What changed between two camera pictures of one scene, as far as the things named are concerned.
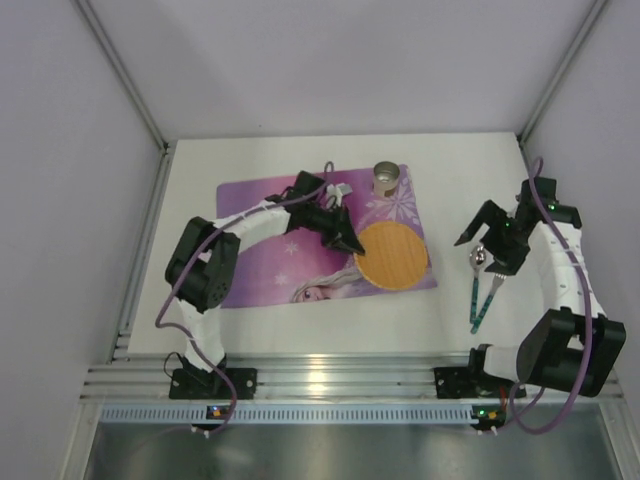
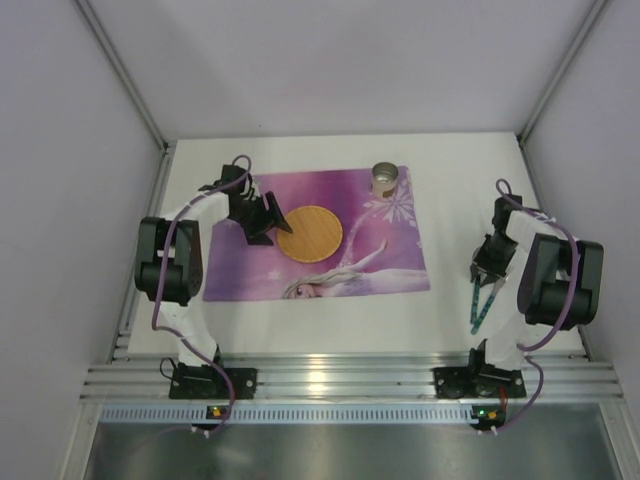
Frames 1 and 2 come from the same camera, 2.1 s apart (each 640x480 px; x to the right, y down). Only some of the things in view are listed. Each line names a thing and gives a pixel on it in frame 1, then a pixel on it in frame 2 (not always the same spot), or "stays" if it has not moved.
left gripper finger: [345, 236] to [276, 214]
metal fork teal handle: [498, 280] stays
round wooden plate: [395, 255] to [316, 234]
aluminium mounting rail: [302, 376] stays
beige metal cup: [386, 176] stays
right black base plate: [460, 382] stays
